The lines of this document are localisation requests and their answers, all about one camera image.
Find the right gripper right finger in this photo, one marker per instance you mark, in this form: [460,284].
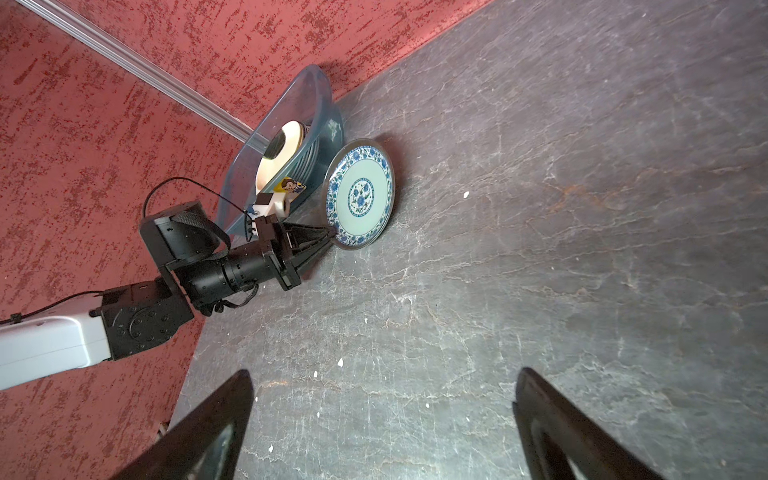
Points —
[558,438]

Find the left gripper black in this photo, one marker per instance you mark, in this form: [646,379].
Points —
[199,268]

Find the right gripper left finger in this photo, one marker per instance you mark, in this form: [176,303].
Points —
[206,443]

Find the small teal patterned plate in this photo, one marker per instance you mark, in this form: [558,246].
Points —
[359,193]

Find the cream plate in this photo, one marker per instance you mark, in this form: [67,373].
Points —
[278,155]

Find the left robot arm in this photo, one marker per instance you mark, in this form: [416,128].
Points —
[88,328]

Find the blue translucent plastic bin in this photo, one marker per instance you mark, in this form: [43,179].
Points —
[309,101]

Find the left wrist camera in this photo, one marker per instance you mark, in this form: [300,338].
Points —
[267,204]

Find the left aluminium corner post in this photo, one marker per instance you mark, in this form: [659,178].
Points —
[100,41]

